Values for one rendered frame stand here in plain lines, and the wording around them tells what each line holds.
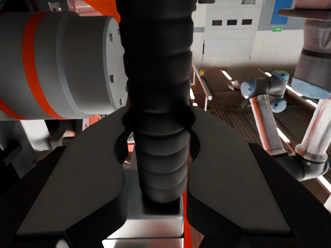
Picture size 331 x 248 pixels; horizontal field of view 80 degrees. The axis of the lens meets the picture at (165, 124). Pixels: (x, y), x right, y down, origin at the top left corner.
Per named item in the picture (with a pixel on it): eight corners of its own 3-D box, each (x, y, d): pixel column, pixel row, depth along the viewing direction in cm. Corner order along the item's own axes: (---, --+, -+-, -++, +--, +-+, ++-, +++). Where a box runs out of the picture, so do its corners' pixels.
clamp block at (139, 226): (53, 220, 14) (74, 259, 16) (185, 217, 14) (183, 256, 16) (80, 168, 18) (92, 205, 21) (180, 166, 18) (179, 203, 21)
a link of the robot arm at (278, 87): (274, 76, 87) (267, 99, 93) (294, 73, 90) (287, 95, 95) (261, 71, 94) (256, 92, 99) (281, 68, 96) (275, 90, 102)
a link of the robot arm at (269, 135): (263, 187, 89) (235, 84, 97) (284, 181, 91) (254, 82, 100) (283, 190, 78) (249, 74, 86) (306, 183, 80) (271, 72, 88)
